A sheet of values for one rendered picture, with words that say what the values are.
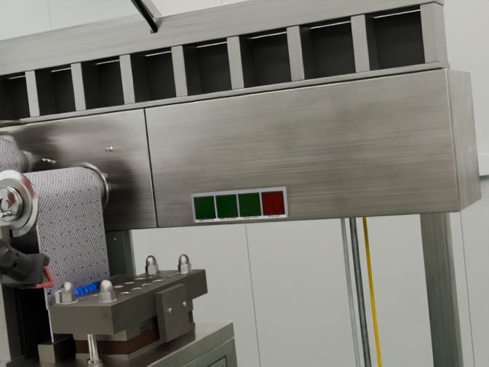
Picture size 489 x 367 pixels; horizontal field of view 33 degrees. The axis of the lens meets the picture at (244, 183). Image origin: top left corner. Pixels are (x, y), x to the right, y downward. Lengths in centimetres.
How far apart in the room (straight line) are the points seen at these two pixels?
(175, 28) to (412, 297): 260
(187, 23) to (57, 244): 60
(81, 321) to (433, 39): 93
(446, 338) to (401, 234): 228
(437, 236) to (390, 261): 235
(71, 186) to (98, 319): 36
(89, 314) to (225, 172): 47
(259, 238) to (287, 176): 267
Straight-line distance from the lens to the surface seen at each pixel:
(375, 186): 180
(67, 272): 192
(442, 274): 196
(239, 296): 465
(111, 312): 172
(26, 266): 178
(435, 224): 194
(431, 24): 178
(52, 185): 190
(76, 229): 194
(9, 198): 185
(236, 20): 193
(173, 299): 187
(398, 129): 178
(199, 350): 190
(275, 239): 449
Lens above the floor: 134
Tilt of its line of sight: 3 degrees down
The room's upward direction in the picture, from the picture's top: 6 degrees counter-clockwise
